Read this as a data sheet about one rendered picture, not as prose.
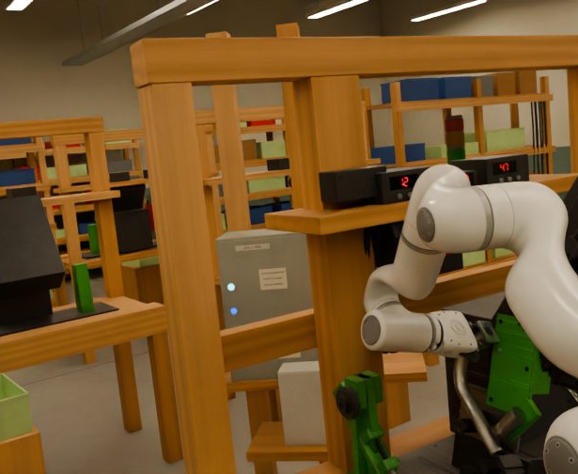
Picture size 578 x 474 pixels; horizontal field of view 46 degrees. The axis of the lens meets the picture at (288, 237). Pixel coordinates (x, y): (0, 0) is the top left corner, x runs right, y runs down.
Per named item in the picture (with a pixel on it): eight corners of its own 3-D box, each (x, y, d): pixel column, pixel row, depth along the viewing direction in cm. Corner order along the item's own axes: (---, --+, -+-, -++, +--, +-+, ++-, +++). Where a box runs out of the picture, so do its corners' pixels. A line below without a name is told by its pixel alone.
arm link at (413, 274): (378, 200, 133) (353, 309, 153) (415, 254, 122) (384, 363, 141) (418, 195, 136) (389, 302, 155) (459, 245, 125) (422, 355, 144)
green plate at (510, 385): (550, 417, 150) (563, 323, 151) (525, 419, 146) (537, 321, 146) (509, 403, 160) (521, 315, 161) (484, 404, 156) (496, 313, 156)
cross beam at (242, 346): (574, 276, 224) (573, 249, 222) (212, 376, 159) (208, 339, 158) (561, 275, 228) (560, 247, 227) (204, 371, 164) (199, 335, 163)
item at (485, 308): (581, 419, 182) (575, 295, 178) (501, 454, 167) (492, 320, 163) (525, 401, 198) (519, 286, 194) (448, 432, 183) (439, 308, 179)
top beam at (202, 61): (611, 64, 212) (609, 34, 211) (148, 83, 138) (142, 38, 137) (585, 68, 220) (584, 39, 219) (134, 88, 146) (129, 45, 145)
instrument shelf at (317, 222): (587, 187, 192) (587, 173, 191) (320, 235, 147) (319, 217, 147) (517, 187, 213) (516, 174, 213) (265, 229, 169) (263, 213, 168)
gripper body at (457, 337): (445, 343, 142) (484, 345, 148) (428, 304, 148) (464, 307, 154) (425, 363, 147) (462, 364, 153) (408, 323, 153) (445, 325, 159)
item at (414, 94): (561, 265, 805) (552, 68, 775) (413, 309, 670) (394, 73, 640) (522, 261, 850) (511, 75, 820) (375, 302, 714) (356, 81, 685)
